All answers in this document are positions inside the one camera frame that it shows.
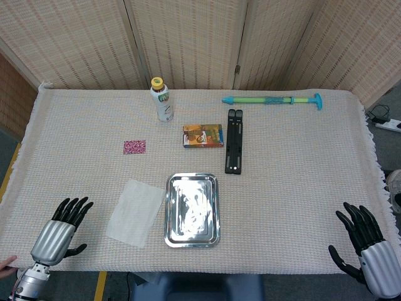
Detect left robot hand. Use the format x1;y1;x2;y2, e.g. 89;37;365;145
30;196;95;267

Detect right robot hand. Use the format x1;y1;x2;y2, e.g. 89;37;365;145
328;202;401;298

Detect white paper sheet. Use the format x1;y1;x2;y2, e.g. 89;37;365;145
105;178;166;250

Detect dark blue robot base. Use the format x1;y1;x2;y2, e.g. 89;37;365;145
130;272;264;301

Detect stainless steel tray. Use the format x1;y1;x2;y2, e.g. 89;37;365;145
164;172;221;249

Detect person's fingers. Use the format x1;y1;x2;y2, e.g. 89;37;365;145
0;255;18;280

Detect white sneaker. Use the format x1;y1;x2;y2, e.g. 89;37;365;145
385;169;401;215

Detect beige woven tablecloth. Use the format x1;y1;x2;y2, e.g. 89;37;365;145
0;80;401;275

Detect pink patterned card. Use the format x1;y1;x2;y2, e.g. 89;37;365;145
123;140;147;155

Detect white power strip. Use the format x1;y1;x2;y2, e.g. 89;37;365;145
374;118;401;134

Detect white bottle yellow cap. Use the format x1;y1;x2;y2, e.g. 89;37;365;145
149;77;175;123

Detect colourful cardboard box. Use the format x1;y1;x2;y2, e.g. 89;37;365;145
182;124;225;149

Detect black folding stand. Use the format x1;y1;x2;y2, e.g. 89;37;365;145
224;108;244;175

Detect green blue water gun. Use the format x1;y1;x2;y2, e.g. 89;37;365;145
221;93;324;111

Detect woven folding screen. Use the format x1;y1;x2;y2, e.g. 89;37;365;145
0;0;401;109

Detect black cable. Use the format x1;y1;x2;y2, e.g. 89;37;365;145
365;103;391;124

